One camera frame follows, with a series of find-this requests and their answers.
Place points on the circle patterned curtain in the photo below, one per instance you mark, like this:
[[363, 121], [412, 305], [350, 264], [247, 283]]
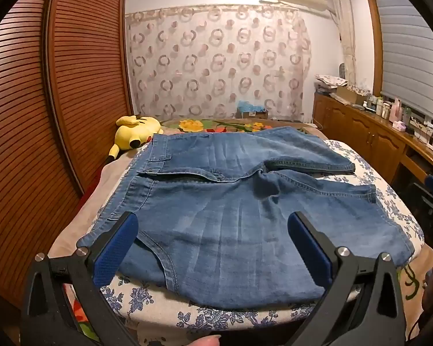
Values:
[[216, 61]]

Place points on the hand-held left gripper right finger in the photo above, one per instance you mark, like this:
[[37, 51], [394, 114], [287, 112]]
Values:
[[310, 252]]

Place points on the yellow flower print blanket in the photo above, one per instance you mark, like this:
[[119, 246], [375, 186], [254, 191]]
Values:
[[216, 125]]

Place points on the yellow plush toy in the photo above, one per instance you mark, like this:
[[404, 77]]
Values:
[[135, 129]]

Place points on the grey window blind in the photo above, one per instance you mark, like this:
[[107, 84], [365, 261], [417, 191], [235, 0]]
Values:
[[407, 54]]

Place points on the row of bottles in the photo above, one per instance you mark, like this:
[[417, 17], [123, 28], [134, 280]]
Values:
[[380, 106]]

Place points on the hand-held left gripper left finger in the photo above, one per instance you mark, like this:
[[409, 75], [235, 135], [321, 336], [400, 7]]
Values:
[[113, 250]]

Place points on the folded patterned cloth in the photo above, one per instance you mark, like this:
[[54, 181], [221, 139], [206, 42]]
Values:
[[330, 79]]

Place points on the white power strip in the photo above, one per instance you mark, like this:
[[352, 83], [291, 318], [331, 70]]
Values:
[[424, 127]]

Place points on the person's left hand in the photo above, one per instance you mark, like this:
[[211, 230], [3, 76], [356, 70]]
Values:
[[205, 341]]

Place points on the cream corner drape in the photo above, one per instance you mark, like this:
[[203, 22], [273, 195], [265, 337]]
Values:
[[346, 25]]

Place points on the wooden louvered wardrobe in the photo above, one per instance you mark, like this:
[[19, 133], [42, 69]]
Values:
[[47, 90]]

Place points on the blue denim pants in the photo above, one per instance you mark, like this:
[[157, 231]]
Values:
[[220, 205]]

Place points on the open cardboard box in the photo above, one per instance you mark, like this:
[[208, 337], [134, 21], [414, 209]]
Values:
[[348, 93]]

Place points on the wooden cabinet counter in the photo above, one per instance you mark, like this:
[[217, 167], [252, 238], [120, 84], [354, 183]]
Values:
[[368, 137]]

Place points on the blue plastic bag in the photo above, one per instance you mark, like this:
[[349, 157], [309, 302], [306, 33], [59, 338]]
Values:
[[250, 106]]

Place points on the small cardboard box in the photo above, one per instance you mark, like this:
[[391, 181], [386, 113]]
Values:
[[252, 114]]

